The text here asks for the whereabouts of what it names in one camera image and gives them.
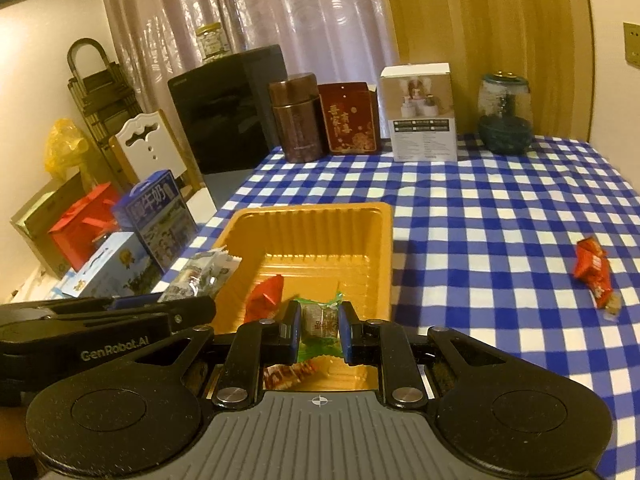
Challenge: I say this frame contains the black appliance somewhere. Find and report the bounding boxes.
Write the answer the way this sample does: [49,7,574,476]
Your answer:
[167,45,288,173]

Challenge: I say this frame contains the red pillow snack packet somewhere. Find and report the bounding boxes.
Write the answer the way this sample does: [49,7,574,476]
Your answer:
[243,275,285,323]

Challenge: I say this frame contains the wooden wall panel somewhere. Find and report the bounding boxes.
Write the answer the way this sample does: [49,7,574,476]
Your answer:
[380,0,596,141]

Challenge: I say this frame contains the blue white checkered tablecloth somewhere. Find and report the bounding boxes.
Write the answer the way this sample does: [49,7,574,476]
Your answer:
[150,132,640,431]

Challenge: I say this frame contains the white wooden chair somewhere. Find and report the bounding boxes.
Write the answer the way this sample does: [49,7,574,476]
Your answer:
[109,109,206,201]

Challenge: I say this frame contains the red gift bag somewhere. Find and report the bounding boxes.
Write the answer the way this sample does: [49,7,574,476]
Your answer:
[47,182,126,271]

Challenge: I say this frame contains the light blue carton box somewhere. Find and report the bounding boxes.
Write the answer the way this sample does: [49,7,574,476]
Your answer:
[60,231,166,301]

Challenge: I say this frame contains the small glass jar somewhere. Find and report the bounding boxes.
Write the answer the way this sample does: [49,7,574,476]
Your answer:
[195,22,232,63]

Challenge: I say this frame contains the pale sheer curtain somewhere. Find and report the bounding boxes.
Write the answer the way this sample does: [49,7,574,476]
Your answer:
[97,0,401,126]

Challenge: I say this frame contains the olive cardboard box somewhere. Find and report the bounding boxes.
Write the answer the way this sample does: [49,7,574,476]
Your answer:
[10,167,83,278]

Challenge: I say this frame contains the glass jar with dark contents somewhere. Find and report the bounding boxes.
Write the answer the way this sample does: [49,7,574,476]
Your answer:
[476,71,532,155]

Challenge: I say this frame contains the red square candy packet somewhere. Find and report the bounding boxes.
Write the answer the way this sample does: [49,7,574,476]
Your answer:
[572,236,613,296]

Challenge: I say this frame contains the orange plastic tray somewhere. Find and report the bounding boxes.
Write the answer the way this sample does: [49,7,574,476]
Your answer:
[212,203,394,396]

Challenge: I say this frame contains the red box with gold print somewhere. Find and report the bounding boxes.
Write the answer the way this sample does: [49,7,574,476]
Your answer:
[317,81,382,155]

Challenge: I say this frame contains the beige wall socket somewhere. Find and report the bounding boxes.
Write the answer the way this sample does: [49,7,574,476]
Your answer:
[622,21,640,68]

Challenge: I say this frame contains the brown metal canister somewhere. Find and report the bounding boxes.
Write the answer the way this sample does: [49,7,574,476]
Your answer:
[268,72,323,163]

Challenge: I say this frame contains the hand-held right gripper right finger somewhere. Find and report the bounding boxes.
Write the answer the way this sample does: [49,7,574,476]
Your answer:
[340,302,567,409]

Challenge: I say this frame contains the yellow plastic bag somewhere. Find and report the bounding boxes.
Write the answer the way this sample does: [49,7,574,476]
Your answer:
[44,118,91,181]

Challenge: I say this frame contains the blue milk carton box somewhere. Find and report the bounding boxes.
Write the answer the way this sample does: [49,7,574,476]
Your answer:
[111,170,200,273]

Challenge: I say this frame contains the small red white candy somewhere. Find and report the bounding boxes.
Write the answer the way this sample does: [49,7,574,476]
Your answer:
[263,357,321,391]

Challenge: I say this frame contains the grey snack packet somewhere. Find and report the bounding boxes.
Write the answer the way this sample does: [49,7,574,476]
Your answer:
[159,246,242,306]

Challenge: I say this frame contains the dark folding rack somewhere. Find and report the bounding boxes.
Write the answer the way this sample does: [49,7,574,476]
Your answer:
[67,39,146,186]

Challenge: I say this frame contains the white product box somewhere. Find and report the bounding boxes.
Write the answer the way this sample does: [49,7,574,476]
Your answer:
[379,62,458,162]

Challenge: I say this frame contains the green candy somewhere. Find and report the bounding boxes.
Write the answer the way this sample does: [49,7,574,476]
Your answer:
[295,296,346,363]

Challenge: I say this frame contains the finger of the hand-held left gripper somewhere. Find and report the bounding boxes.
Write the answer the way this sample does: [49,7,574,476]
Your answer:
[0,295,167,322]
[0,296,217,346]

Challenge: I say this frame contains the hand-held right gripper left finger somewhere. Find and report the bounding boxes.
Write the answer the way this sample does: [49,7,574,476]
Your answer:
[114,302,303,410]

